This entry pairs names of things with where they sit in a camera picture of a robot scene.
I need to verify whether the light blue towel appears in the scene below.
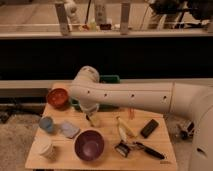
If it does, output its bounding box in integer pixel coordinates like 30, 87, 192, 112
60, 121, 80, 139

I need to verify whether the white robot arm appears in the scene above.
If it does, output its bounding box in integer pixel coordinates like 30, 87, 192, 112
70, 66, 213, 171

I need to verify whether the purple bowl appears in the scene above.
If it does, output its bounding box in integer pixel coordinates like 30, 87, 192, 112
74, 130, 105, 161

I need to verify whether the yellow banana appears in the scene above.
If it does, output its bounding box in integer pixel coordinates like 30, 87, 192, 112
116, 116, 137, 142

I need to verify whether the wooden table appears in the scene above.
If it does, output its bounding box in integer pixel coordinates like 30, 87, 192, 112
24, 82, 179, 171

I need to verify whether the orange carrot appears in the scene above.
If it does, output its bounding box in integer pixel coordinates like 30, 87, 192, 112
128, 108, 135, 120

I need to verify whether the orange bowl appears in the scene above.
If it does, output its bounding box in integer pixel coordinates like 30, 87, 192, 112
46, 88, 68, 108

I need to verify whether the small black silver box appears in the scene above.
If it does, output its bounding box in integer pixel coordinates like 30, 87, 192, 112
115, 142, 130, 157

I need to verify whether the green plastic tray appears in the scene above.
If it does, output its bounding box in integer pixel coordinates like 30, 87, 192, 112
71, 75, 120, 111

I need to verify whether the small blue cup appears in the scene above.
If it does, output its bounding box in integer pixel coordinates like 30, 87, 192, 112
39, 117, 54, 133

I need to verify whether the white cup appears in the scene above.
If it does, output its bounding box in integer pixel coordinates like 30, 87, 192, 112
34, 136, 55, 159

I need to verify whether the black remote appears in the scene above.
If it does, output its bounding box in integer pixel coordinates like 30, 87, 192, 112
140, 119, 158, 138

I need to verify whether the black handled peeler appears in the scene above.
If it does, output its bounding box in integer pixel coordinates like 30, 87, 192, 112
133, 142, 165, 159

